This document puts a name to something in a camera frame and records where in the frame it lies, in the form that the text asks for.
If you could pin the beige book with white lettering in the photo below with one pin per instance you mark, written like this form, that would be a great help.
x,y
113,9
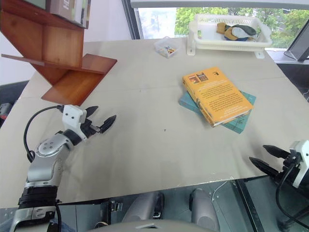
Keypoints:
x,y
63,9

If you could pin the metal table bracket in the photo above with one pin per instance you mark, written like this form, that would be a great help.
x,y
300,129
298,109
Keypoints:
x,y
116,206

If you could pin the black screen on stand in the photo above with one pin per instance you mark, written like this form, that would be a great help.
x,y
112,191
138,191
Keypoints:
x,y
300,47

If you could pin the clear plastic box with bits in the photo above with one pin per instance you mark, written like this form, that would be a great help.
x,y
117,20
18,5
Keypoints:
x,y
167,47

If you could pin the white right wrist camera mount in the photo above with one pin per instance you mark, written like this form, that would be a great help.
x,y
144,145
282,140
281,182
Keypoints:
x,y
301,154

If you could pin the items in basket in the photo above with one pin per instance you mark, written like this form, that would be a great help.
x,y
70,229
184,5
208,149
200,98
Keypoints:
x,y
221,29

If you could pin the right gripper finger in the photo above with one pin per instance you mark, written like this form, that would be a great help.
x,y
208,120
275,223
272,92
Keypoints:
x,y
264,167
277,152

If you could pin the black window frame post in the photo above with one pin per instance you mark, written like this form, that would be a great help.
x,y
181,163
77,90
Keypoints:
x,y
133,19

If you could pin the black and red device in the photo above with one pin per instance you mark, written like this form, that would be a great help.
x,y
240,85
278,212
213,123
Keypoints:
x,y
4,111

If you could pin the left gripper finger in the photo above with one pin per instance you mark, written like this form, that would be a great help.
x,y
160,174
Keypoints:
x,y
91,111
108,124

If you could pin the teal book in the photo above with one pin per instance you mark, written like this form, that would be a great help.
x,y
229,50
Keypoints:
x,y
237,123

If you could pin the white plastic basket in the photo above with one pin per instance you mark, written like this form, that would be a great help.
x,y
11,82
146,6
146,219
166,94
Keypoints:
x,y
210,42

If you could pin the white grey cloth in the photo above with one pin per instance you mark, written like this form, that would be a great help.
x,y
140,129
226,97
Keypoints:
x,y
237,32

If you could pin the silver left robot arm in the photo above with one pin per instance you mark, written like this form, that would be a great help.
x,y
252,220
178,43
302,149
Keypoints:
x,y
46,159

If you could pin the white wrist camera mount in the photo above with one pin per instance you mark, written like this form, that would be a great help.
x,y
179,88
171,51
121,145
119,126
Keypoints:
x,y
71,118
301,154

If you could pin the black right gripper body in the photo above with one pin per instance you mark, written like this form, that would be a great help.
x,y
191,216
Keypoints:
x,y
288,172

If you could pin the grey curved robot chest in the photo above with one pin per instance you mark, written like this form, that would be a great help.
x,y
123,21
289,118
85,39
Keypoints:
x,y
149,226

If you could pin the grey rounded shape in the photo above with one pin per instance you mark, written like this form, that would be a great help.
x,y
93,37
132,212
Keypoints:
x,y
142,205
204,207

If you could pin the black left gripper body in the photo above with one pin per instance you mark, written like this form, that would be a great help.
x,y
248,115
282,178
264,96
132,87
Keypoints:
x,y
87,129

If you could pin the dark green cloth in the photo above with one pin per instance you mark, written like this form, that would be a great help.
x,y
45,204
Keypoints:
x,y
246,29

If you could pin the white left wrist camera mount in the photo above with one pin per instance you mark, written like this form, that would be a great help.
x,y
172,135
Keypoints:
x,y
71,118

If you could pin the orange book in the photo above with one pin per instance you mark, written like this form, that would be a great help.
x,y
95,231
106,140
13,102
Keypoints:
x,y
218,95

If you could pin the brown wooden bookshelf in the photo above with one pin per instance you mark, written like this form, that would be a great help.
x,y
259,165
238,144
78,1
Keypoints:
x,y
60,43

